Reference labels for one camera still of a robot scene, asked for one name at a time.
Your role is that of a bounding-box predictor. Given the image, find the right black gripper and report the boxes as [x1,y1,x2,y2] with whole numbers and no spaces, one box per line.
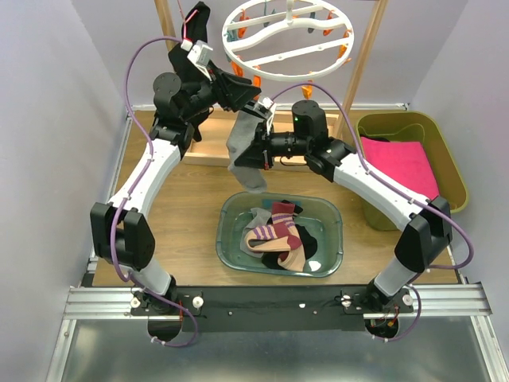
[234,121,309,171]

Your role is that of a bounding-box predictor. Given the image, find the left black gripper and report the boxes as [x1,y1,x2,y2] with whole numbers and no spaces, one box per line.
[179,59,261,122]

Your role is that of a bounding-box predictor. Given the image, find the white round clip hanger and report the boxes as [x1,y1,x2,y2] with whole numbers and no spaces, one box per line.
[221,1,355,82]

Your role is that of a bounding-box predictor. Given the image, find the beige purple striped sock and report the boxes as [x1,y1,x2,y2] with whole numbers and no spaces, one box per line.
[245,223,304,254]

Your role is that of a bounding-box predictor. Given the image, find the grey sock black stripes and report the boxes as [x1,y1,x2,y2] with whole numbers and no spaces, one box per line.
[239,208,271,259]

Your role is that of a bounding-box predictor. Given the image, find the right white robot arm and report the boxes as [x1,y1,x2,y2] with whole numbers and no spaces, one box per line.
[227,99,453,312]

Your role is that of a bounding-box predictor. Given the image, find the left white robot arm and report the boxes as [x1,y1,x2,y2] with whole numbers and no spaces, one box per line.
[90,64,261,314]

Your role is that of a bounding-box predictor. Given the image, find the large black hanging cloth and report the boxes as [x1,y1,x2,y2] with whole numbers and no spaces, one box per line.
[168,1,211,142]

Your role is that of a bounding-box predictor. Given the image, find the clear plastic tub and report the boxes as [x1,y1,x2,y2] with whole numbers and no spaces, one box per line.
[216,192,344,278]

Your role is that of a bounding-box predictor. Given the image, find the pink folded cloth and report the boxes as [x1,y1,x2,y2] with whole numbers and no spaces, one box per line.
[360,136,439,200]

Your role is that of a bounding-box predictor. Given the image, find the olive green bin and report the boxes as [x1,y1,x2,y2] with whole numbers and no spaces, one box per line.
[356,111,468,213]

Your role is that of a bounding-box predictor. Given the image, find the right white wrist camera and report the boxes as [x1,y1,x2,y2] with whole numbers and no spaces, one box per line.
[254,97,277,134]

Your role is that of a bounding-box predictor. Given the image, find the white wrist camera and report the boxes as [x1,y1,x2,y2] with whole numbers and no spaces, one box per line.
[187,41,213,81]
[254,97,277,134]

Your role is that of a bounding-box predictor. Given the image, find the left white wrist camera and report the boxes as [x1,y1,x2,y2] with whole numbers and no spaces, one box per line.
[187,41,213,81]

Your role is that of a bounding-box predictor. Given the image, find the wooden rack frame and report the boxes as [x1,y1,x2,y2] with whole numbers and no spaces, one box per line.
[154,1,389,167]

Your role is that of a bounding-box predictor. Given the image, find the black mounting base plate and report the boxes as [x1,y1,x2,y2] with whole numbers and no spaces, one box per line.
[130,284,414,333]

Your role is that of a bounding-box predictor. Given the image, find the aluminium rail frame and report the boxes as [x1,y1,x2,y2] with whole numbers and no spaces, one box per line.
[48,113,508,381]

